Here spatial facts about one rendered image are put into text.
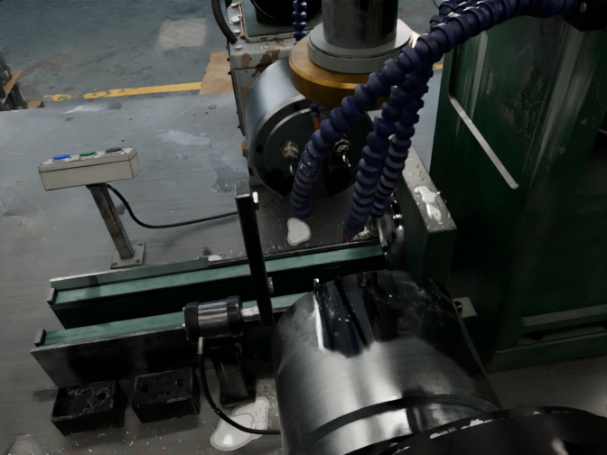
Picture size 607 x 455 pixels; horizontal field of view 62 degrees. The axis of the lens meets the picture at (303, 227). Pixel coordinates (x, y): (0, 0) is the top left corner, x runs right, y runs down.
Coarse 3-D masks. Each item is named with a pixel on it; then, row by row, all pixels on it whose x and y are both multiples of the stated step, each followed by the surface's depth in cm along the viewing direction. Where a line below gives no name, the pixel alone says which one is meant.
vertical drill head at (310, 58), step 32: (352, 0) 56; (384, 0) 56; (320, 32) 63; (352, 32) 58; (384, 32) 59; (320, 64) 61; (352, 64) 59; (384, 64) 59; (320, 96) 60; (352, 96) 59
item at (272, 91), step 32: (288, 64) 101; (256, 96) 101; (288, 96) 92; (256, 128) 95; (288, 128) 94; (352, 128) 96; (256, 160) 99; (352, 160) 101; (288, 192) 104; (320, 192) 106
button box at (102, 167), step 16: (48, 160) 100; (64, 160) 98; (80, 160) 96; (96, 160) 96; (112, 160) 97; (128, 160) 97; (48, 176) 96; (64, 176) 97; (80, 176) 97; (96, 176) 97; (112, 176) 98; (128, 176) 98
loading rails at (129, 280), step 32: (288, 256) 96; (320, 256) 96; (352, 256) 95; (64, 288) 94; (96, 288) 94; (128, 288) 93; (160, 288) 93; (192, 288) 94; (224, 288) 95; (288, 288) 98; (64, 320) 95; (96, 320) 96; (128, 320) 88; (160, 320) 87; (256, 320) 87; (32, 352) 83; (64, 352) 84; (96, 352) 85; (128, 352) 86; (160, 352) 88; (192, 352) 89; (256, 352) 93; (64, 384) 90
